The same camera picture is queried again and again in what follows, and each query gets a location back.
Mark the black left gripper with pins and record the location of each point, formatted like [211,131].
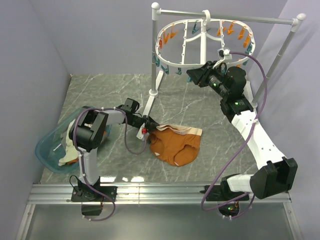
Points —
[149,123]

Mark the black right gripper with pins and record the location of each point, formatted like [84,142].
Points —
[200,76]

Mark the white oval clip hanger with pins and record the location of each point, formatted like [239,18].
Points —
[171,50]

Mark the orange underwear beige waistband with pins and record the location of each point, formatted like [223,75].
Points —
[176,145]

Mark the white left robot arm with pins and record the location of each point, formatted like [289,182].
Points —
[89,129]

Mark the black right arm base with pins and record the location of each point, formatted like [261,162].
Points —
[222,193]

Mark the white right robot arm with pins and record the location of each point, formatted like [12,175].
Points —
[276,173]

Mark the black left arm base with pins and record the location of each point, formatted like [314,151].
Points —
[85,194]

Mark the pale yellow cloth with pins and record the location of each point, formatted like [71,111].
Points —
[70,151]

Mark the orange cloth in basket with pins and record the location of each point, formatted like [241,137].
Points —
[73,161]

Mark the teal plastic basket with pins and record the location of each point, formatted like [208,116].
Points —
[49,149]

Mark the white drying rack stand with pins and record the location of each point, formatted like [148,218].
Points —
[225,17]

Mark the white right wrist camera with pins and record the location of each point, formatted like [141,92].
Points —
[225,56]

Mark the aluminium mounting rail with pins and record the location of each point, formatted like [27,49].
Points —
[136,193]

